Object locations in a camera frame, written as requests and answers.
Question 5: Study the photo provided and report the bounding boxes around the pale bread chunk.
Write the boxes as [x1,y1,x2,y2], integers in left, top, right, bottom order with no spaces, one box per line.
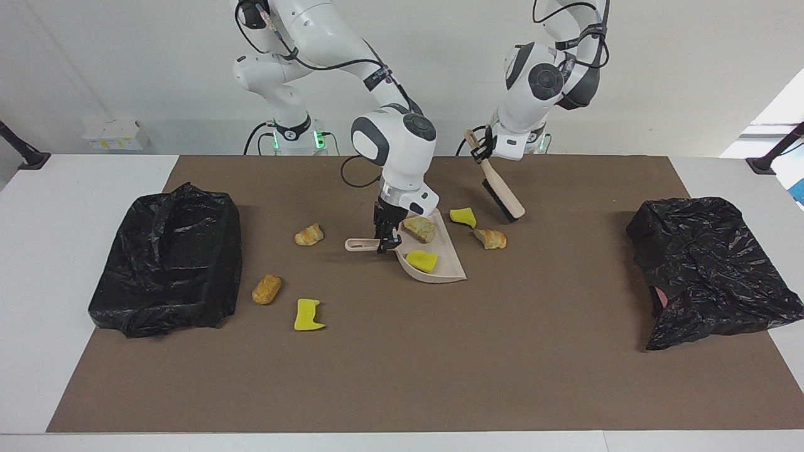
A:
[402,216,437,244]

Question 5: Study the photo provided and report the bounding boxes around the beige hand brush black bristles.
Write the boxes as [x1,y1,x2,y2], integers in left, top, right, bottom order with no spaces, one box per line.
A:
[464,129,526,223]

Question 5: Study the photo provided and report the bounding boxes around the beige plastic dustpan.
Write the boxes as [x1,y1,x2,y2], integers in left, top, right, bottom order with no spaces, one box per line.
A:
[344,209,468,284]

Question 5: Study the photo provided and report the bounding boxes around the orange striped croissant piece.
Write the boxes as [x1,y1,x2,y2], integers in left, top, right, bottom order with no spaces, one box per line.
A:
[473,229,508,250]
[294,223,325,247]

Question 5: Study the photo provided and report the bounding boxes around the black bag lined bin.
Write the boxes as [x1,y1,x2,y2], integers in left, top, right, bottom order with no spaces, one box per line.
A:
[626,196,804,352]
[88,182,243,340]

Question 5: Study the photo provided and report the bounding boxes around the notched yellow sponge piece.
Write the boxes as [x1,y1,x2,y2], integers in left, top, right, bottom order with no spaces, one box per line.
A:
[293,298,327,332]

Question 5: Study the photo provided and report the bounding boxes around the brown bread roll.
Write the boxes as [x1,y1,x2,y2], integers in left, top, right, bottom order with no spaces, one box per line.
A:
[251,274,283,306]

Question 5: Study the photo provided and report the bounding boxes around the brown table mat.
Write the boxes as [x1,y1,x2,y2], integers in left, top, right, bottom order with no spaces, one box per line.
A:
[46,155,804,434]

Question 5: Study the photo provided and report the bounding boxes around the black left base cable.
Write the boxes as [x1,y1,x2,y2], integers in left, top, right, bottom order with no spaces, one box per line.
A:
[455,126,497,156]

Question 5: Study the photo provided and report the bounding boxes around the black base cable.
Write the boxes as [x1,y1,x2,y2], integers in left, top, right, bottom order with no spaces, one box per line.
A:
[244,122,277,156]
[455,126,497,156]

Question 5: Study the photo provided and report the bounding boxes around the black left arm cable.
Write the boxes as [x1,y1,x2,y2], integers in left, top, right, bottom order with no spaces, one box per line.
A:
[533,0,611,70]

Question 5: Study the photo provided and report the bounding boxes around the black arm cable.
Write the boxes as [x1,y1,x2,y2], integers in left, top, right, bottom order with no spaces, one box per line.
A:
[236,0,415,189]
[533,0,611,70]

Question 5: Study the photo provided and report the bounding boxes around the black right base cable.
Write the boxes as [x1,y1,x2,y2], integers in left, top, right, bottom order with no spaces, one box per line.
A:
[244,122,277,156]

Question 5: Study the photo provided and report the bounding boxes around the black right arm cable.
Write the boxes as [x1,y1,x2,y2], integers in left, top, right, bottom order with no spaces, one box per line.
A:
[236,0,415,189]

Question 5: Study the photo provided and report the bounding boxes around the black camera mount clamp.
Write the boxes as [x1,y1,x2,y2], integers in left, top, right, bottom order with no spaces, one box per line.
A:
[746,121,804,175]
[0,121,52,171]

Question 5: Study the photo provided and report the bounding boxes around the white wall power box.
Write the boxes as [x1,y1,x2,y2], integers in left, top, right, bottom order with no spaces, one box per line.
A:
[82,119,150,151]

